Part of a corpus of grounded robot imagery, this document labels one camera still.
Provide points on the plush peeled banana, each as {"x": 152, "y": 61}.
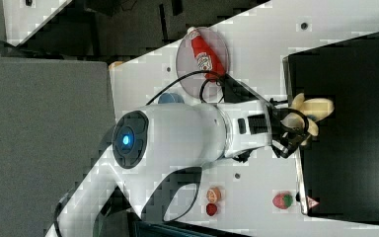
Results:
{"x": 314, "y": 109}

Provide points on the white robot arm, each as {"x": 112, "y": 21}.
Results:
{"x": 158, "y": 151}

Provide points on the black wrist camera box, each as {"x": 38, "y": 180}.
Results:
{"x": 235, "y": 91}

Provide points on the orange slice toy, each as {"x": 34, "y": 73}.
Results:
{"x": 213, "y": 195}

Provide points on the black toaster oven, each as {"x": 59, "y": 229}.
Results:
{"x": 341, "y": 165}

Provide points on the grey partition panel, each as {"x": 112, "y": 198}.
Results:
{"x": 53, "y": 117}

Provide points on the blue cup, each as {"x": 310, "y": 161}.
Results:
{"x": 171, "y": 98}

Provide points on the pink round plate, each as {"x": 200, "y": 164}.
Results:
{"x": 186, "y": 64}

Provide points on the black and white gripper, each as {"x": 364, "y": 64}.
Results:
{"x": 285, "y": 143}

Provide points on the plush strawberry toy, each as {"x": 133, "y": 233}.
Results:
{"x": 283, "y": 200}

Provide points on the small red toy fruit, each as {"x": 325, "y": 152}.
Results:
{"x": 211, "y": 209}

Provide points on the red ketchup bottle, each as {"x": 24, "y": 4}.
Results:
{"x": 205, "y": 57}

